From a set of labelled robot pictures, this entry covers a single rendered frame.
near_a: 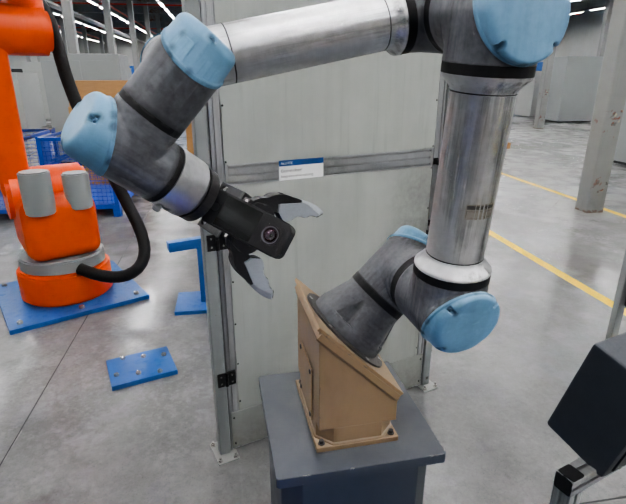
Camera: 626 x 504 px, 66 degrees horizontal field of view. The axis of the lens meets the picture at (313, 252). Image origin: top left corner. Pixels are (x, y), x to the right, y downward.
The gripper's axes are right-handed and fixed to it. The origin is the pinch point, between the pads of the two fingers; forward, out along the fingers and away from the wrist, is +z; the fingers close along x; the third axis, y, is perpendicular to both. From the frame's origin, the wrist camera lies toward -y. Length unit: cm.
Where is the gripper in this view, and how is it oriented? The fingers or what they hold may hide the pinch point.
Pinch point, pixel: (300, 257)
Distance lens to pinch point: 72.8
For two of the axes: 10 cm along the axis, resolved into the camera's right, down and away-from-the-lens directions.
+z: 5.9, 3.8, 7.1
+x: -5.1, 8.6, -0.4
